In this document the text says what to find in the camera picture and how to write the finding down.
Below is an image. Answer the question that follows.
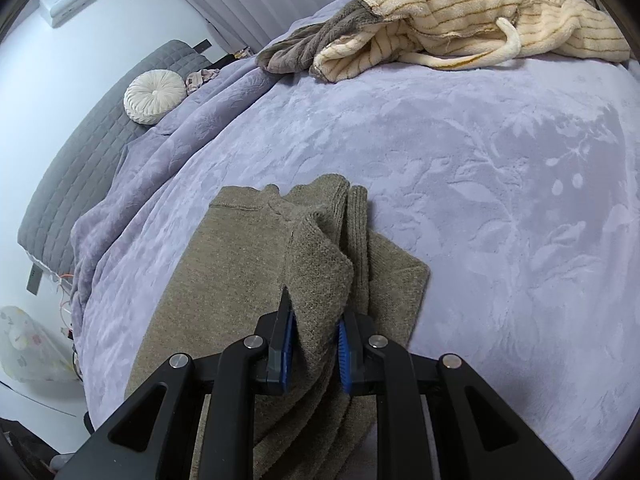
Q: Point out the floral patterned cloth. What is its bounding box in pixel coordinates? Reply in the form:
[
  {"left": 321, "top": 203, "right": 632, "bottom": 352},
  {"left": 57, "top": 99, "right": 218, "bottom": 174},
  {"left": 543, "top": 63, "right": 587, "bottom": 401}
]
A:
[{"left": 185, "top": 67, "right": 221, "bottom": 95}]

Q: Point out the cream round pleated pillow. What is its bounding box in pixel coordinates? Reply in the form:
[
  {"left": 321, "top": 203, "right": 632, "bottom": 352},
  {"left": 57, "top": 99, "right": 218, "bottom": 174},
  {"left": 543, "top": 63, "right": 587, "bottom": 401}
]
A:
[{"left": 123, "top": 70, "right": 187, "bottom": 126}]

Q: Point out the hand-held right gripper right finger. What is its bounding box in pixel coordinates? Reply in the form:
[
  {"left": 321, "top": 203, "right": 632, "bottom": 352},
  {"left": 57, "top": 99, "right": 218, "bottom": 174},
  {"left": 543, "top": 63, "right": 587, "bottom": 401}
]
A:
[{"left": 336, "top": 310, "right": 576, "bottom": 480}]

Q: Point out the olive knit sweater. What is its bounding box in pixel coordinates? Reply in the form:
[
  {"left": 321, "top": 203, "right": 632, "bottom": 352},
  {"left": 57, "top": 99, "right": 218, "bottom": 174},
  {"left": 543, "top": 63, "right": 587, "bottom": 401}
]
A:
[{"left": 124, "top": 173, "right": 432, "bottom": 480}]

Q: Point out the grey quilted headboard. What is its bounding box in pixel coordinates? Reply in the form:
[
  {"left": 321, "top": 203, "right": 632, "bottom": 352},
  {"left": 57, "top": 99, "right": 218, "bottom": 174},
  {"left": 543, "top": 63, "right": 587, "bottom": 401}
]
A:
[{"left": 17, "top": 39, "right": 216, "bottom": 273}]

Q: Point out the orange cable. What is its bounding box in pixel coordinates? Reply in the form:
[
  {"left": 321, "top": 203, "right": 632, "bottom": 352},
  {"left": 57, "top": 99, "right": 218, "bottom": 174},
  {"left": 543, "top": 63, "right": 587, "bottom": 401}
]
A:
[{"left": 54, "top": 272, "right": 77, "bottom": 337}]

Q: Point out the lavender plush blanket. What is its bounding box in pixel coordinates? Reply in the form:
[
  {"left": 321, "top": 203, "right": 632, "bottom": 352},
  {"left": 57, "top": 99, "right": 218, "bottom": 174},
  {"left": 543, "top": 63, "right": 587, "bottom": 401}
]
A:
[{"left": 70, "top": 0, "right": 636, "bottom": 480}]

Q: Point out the white floral bag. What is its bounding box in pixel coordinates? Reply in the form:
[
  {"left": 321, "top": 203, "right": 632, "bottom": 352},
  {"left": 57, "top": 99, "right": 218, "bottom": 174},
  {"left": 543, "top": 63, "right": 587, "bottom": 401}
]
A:
[{"left": 0, "top": 305, "right": 81, "bottom": 385}]

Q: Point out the cream striped fleece robe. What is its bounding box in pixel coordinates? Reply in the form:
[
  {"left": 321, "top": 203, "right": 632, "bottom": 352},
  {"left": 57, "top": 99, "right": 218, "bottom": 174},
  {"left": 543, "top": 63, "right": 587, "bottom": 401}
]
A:
[{"left": 256, "top": 0, "right": 632, "bottom": 83}]

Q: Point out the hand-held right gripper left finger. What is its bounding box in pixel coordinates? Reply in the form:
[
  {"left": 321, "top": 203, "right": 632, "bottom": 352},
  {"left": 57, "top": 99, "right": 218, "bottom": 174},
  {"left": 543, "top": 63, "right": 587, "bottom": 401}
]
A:
[{"left": 57, "top": 287, "right": 301, "bottom": 480}]

